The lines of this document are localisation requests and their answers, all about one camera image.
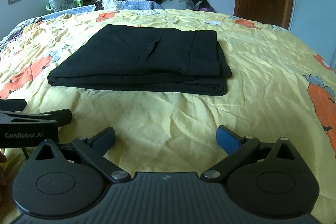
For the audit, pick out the green plastic chair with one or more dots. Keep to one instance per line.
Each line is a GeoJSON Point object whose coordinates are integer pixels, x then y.
{"type": "Point", "coordinates": [78, 3]}

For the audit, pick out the blue patterned quilt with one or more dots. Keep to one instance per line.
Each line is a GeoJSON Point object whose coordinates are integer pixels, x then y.
{"type": "Point", "coordinates": [136, 5]}

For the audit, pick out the person's left hand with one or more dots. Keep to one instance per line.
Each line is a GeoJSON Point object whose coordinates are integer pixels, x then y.
{"type": "Point", "coordinates": [2, 174]}

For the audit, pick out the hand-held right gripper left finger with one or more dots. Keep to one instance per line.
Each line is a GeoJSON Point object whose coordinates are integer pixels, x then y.
{"type": "Point", "coordinates": [105, 138]}

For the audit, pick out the black pants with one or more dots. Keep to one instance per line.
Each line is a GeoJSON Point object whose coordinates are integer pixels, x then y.
{"type": "Point", "coordinates": [136, 58]}

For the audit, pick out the yellow printed blanket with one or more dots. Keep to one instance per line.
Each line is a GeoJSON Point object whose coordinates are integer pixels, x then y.
{"type": "Point", "coordinates": [168, 119]}

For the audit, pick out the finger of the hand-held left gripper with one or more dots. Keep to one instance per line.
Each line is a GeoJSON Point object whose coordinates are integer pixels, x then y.
{"type": "Point", "coordinates": [39, 116]}
{"type": "Point", "coordinates": [11, 104]}

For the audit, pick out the black and white cloth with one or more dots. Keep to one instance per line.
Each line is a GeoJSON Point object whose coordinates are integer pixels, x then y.
{"type": "Point", "coordinates": [106, 4]}

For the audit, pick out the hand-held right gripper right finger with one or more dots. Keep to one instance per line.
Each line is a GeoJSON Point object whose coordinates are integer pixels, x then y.
{"type": "Point", "coordinates": [225, 138]}

